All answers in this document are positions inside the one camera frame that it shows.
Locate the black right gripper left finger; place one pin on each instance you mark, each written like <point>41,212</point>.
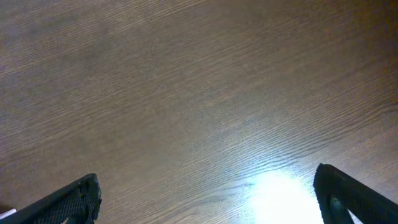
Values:
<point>77,202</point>

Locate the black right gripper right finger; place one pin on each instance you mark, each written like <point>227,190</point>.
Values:
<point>340,196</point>

